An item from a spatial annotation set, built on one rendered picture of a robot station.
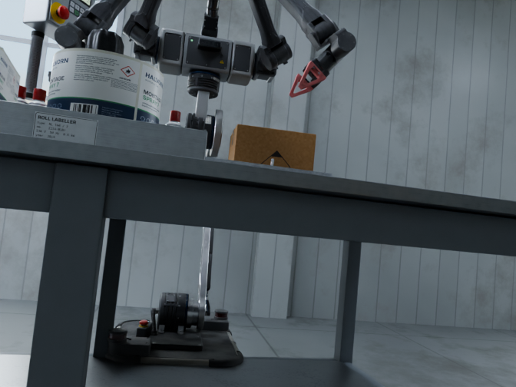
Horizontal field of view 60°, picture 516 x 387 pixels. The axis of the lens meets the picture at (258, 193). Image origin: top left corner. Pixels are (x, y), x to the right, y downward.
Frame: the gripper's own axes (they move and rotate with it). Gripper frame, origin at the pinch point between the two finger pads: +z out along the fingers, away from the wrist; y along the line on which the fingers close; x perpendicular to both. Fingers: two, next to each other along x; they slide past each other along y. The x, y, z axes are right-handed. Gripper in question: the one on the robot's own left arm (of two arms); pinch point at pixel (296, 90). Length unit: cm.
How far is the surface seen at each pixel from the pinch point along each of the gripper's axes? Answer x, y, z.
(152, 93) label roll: -18, 46, 39
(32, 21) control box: -68, -11, 41
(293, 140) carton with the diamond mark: 12.7, -30.5, 1.6
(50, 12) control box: -66, -9, 36
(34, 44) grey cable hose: -65, -17, 45
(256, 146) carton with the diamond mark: 4.8, -31.0, 13.3
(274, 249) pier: 86, -243, 12
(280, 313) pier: 128, -242, 47
